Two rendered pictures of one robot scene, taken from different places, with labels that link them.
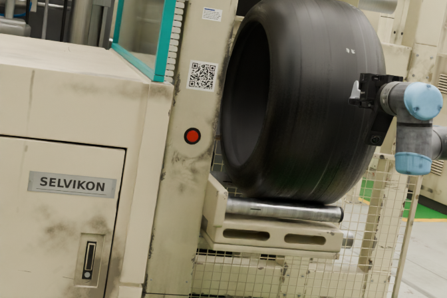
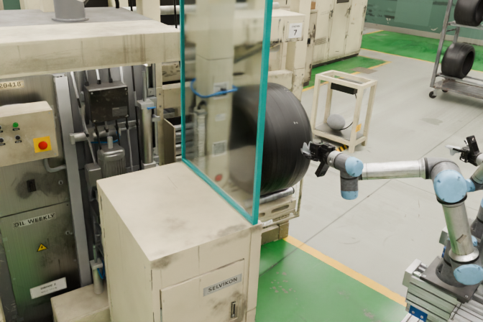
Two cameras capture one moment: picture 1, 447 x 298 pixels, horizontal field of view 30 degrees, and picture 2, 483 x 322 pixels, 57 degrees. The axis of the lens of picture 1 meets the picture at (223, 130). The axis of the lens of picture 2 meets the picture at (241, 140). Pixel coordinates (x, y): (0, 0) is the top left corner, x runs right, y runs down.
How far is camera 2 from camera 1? 0.90 m
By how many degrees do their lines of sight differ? 21
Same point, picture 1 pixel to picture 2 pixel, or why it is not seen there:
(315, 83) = (284, 146)
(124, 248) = (246, 296)
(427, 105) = (357, 170)
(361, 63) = (302, 127)
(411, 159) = (351, 193)
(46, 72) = (205, 244)
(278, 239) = (269, 213)
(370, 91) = (318, 153)
